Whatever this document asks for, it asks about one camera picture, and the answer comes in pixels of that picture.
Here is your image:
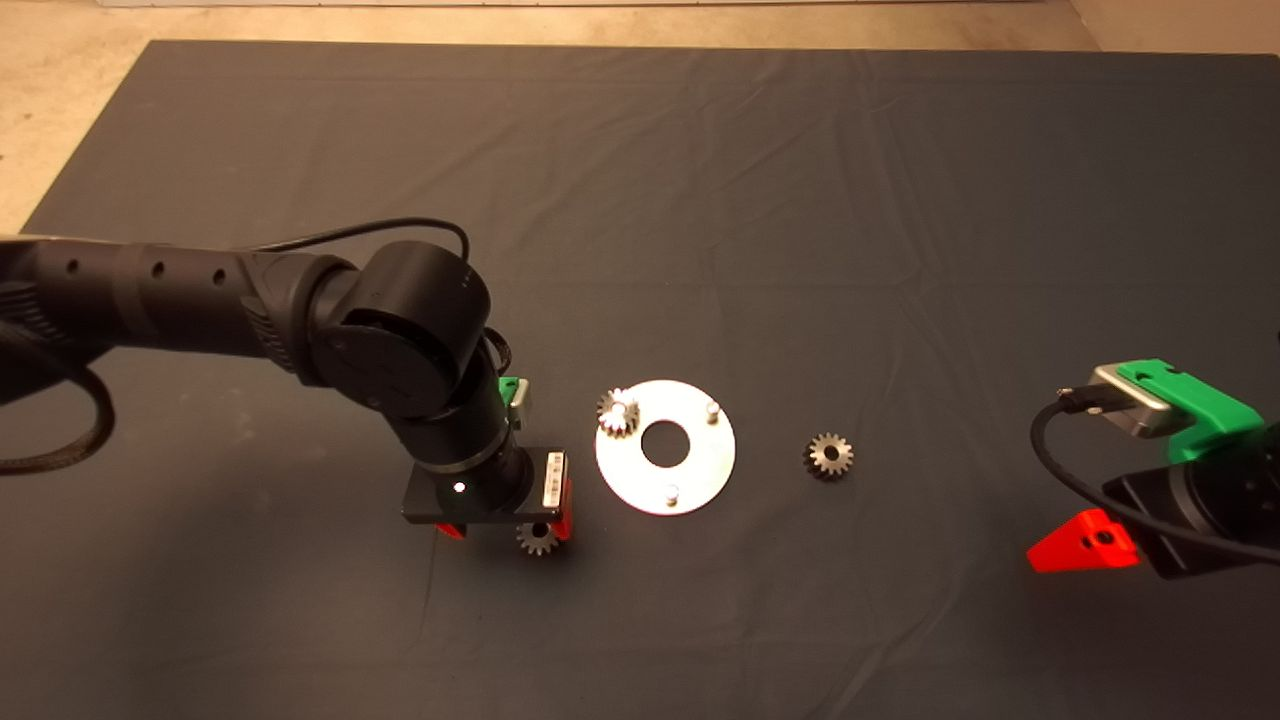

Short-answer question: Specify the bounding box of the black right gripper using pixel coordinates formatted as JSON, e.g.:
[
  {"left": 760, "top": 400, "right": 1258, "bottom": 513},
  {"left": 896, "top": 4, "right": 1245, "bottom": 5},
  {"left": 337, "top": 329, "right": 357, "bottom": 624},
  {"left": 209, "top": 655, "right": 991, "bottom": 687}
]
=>
[{"left": 1027, "top": 465, "right": 1280, "bottom": 580}]

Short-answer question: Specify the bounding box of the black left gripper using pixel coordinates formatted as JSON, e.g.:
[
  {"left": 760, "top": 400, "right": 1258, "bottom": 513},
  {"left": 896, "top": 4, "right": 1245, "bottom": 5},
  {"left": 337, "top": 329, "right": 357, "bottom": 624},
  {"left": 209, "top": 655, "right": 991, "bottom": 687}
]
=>
[{"left": 402, "top": 447, "right": 577, "bottom": 542}]

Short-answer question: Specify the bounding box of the round metal carrier plate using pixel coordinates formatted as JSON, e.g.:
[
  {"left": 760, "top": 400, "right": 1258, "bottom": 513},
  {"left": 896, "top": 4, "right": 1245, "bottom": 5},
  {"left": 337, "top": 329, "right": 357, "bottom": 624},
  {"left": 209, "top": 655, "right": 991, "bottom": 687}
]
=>
[{"left": 594, "top": 380, "right": 737, "bottom": 517}]

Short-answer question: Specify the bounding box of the dark grey table cloth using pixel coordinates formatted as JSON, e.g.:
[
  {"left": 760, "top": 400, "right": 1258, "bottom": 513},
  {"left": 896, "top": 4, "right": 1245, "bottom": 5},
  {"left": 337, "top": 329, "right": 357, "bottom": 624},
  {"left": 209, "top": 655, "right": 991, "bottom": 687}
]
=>
[{"left": 0, "top": 40, "right": 1280, "bottom": 720}]

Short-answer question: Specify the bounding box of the black right camera cable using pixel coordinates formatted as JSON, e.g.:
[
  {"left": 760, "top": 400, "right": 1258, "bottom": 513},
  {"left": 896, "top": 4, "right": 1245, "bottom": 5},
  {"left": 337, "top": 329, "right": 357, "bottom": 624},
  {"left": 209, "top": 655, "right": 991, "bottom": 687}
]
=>
[{"left": 1030, "top": 388, "right": 1280, "bottom": 561}]

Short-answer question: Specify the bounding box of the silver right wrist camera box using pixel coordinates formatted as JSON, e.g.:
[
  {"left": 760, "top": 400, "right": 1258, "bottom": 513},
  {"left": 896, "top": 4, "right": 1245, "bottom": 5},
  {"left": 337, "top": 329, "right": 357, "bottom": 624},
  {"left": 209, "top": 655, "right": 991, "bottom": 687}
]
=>
[{"left": 1093, "top": 364, "right": 1179, "bottom": 439}]

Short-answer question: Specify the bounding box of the green right camera mount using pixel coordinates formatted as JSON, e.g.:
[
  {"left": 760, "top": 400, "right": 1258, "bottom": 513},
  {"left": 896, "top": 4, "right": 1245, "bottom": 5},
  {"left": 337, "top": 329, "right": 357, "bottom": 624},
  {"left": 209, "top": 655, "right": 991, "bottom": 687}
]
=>
[{"left": 1118, "top": 358, "right": 1266, "bottom": 463}]

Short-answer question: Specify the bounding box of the thin black left camera cable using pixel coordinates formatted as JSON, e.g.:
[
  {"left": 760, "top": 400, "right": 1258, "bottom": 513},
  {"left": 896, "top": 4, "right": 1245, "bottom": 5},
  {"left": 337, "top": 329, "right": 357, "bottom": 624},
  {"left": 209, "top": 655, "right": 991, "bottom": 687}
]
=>
[{"left": 250, "top": 218, "right": 513, "bottom": 376}]

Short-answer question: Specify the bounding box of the thick braided black arm cable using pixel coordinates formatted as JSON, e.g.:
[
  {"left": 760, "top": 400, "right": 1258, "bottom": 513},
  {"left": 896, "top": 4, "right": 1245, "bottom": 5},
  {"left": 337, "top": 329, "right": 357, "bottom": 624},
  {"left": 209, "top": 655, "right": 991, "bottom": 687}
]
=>
[{"left": 0, "top": 365, "right": 116, "bottom": 476}]

